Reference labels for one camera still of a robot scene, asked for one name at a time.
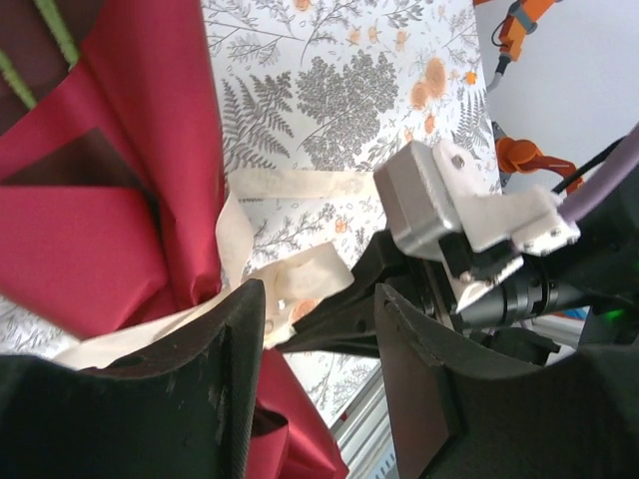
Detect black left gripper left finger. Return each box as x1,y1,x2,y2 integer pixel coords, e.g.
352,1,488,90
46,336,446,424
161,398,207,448
0,277,266,479

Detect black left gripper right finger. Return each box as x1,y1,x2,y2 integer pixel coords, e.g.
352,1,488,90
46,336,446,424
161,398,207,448
373,282,639,479

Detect cream ribbon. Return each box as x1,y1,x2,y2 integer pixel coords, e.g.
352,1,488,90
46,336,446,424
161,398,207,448
49,167,370,370

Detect red wrapping paper sheet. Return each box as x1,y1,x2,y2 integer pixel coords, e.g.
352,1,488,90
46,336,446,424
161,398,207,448
0,0,350,479

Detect pale green bloom stem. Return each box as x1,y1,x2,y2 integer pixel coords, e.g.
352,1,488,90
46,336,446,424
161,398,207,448
0,49,39,109

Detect peach rose flower stem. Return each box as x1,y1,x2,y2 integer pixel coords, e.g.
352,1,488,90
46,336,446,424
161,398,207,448
37,0,81,66

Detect floral patterned table mat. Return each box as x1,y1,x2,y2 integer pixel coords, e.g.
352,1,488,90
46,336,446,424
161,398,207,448
199,0,500,435

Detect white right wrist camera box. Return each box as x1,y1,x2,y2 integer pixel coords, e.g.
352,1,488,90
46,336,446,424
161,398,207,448
372,140,581,313

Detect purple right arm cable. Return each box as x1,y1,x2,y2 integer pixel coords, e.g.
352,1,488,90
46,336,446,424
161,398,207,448
558,122,639,226

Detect aluminium frame rails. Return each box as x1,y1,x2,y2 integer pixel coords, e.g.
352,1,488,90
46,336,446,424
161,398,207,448
323,363,400,479

